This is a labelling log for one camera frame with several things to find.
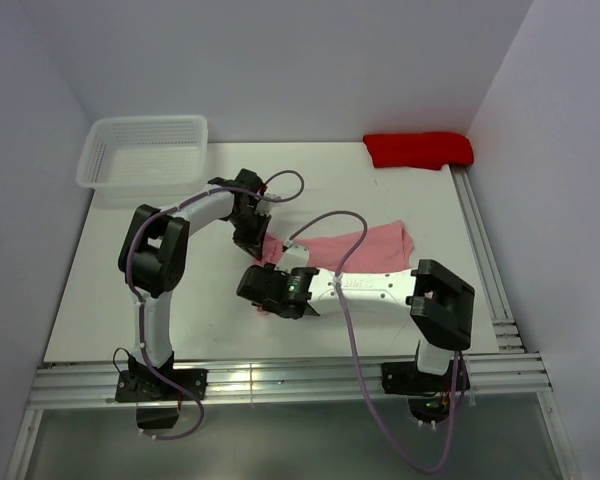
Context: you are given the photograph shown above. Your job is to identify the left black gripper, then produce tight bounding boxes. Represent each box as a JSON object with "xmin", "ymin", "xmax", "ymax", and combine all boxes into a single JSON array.
[{"xmin": 227, "ymin": 209, "xmax": 271, "ymax": 260}]

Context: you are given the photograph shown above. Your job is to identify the pink t shirt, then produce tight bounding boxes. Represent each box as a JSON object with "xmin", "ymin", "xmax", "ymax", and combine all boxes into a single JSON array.
[{"xmin": 252, "ymin": 218, "xmax": 416, "ymax": 317}]

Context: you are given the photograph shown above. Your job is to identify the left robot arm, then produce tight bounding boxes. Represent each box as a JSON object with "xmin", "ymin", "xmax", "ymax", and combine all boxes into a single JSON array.
[{"xmin": 118, "ymin": 169, "xmax": 271, "ymax": 399}]

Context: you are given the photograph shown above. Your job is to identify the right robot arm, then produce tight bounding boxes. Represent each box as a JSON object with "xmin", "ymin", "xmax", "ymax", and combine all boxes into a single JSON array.
[{"xmin": 236, "ymin": 259, "xmax": 475, "ymax": 390}]

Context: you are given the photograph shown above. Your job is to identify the white plastic basket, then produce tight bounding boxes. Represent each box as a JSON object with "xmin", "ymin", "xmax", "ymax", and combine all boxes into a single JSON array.
[{"xmin": 76, "ymin": 115, "xmax": 211, "ymax": 208}]

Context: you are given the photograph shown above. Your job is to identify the red folded t shirt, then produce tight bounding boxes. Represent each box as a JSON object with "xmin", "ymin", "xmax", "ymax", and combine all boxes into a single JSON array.
[{"xmin": 363, "ymin": 132, "xmax": 474, "ymax": 170}]

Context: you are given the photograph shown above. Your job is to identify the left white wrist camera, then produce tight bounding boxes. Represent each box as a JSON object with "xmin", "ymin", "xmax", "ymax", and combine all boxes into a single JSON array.
[{"xmin": 257, "ymin": 194, "xmax": 282, "ymax": 215}]

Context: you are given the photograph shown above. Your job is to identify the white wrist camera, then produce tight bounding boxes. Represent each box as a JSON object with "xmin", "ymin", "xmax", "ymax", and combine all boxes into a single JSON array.
[
  {"xmin": 276, "ymin": 240, "xmax": 310, "ymax": 273},
  {"xmin": 257, "ymin": 194, "xmax": 282, "ymax": 215}
]

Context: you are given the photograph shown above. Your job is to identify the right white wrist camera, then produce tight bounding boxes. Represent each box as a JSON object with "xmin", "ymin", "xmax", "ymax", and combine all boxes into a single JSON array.
[{"xmin": 276, "ymin": 240, "xmax": 310, "ymax": 273}]

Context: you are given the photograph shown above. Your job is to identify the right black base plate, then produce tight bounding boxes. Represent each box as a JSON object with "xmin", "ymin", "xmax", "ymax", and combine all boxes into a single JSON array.
[{"xmin": 380, "ymin": 360, "xmax": 454, "ymax": 396}]

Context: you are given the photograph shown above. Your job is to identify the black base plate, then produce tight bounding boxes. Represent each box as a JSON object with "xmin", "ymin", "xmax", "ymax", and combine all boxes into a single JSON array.
[
  {"xmin": 380, "ymin": 360, "xmax": 454, "ymax": 396},
  {"xmin": 114, "ymin": 368, "xmax": 208, "ymax": 403}
]

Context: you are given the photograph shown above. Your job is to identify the aluminium front rail frame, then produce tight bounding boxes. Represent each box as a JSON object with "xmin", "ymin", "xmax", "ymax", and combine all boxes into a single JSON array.
[{"xmin": 6, "ymin": 353, "xmax": 582, "ymax": 479}]

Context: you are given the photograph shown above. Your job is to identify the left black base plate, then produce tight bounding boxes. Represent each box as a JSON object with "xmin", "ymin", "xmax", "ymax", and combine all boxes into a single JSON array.
[{"xmin": 114, "ymin": 368, "xmax": 208, "ymax": 403}]

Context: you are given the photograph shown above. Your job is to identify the aluminium right side rail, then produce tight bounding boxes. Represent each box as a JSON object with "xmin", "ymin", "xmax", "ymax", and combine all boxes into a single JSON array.
[{"xmin": 451, "ymin": 166, "xmax": 527, "ymax": 354}]

